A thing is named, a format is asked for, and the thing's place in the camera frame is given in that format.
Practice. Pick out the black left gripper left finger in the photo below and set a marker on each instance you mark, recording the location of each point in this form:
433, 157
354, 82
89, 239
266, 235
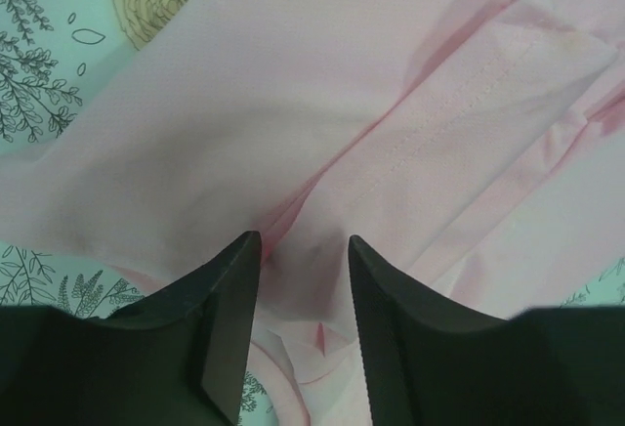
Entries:
175, 357

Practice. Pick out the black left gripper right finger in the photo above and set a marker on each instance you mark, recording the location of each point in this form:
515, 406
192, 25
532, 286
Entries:
431, 361

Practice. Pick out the pink t shirt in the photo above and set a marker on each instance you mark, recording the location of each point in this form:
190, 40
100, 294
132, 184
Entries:
478, 145

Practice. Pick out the floral patterned table mat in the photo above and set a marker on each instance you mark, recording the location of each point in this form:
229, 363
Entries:
57, 55

